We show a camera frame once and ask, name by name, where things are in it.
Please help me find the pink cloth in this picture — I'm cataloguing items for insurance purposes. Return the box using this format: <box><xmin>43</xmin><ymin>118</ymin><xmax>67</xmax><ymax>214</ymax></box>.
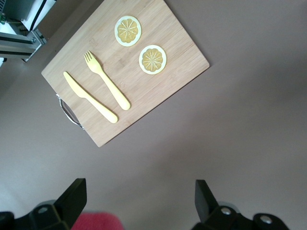
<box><xmin>71</xmin><ymin>211</ymin><xmax>124</xmax><ymax>230</ymax></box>

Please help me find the yellow plastic knife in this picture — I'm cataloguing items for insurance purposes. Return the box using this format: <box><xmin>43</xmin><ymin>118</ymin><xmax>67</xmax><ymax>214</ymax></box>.
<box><xmin>63</xmin><ymin>71</ymin><xmax>119</xmax><ymax>124</ymax></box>

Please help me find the metal cutting board handle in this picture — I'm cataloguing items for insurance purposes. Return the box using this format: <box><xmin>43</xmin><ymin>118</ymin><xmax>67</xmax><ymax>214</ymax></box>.
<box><xmin>55</xmin><ymin>93</ymin><xmax>85</xmax><ymax>130</ymax></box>

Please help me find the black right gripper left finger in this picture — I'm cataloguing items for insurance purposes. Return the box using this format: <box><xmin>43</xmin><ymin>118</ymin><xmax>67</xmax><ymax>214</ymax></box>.
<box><xmin>0</xmin><ymin>178</ymin><xmax>87</xmax><ymax>230</ymax></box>

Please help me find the grey white equipment box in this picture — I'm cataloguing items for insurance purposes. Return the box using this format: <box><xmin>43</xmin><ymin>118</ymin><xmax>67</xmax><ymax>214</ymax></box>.
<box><xmin>0</xmin><ymin>0</ymin><xmax>58</xmax><ymax>32</ymax></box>

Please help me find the yellow plastic fork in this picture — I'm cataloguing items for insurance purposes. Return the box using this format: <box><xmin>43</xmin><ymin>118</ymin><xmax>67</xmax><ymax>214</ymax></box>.
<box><xmin>83</xmin><ymin>50</ymin><xmax>131</xmax><ymax>111</ymax></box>

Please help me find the aluminium frame bracket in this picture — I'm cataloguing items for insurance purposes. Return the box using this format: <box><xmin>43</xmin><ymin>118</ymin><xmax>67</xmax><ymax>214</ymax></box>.
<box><xmin>0</xmin><ymin>28</ymin><xmax>47</xmax><ymax>62</ymax></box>

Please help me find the lemon slice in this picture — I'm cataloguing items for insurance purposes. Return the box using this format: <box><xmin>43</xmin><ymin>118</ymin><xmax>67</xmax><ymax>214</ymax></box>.
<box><xmin>139</xmin><ymin>45</ymin><xmax>167</xmax><ymax>76</ymax></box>
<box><xmin>114</xmin><ymin>15</ymin><xmax>142</xmax><ymax>47</ymax></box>

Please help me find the wooden cutting board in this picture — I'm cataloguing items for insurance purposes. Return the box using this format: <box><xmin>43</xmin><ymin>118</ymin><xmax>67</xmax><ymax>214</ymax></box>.
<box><xmin>41</xmin><ymin>0</ymin><xmax>210</xmax><ymax>148</ymax></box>

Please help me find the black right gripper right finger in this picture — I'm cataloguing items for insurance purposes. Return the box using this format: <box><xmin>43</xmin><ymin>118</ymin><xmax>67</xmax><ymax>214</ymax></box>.
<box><xmin>193</xmin><ymin>179</ymin><xmax>290</xmax><ymax>230</ymax></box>

